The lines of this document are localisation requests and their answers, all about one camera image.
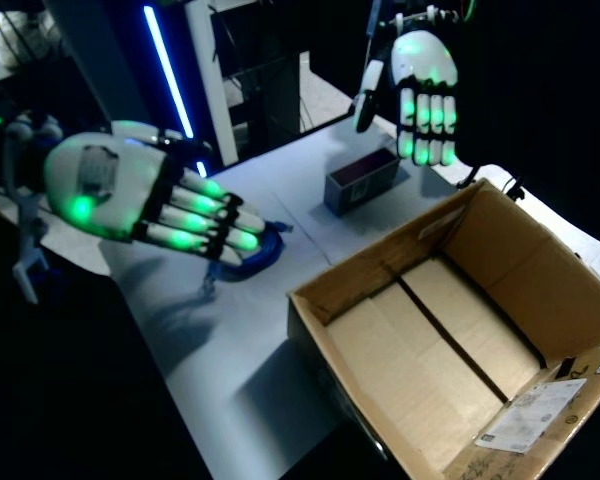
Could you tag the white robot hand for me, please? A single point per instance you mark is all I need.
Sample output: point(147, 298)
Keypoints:
point(422, 55)
point(105, 200)

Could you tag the grey mouse box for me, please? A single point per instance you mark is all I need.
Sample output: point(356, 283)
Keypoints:
point(360, 187)

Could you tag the brown cardboard box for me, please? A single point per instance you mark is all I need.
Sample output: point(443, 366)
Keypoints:
point(430, 350)

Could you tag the blue-white LED light strip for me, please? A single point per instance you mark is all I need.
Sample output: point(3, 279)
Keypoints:
point(170, 80)

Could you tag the white bag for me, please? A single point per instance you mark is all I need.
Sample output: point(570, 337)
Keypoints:
point(20, 37)

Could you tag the white shipping label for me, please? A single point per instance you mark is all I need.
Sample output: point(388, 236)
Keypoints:
point(530, 415)

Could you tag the white upright post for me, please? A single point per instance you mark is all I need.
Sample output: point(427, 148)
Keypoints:
point(212, 90)

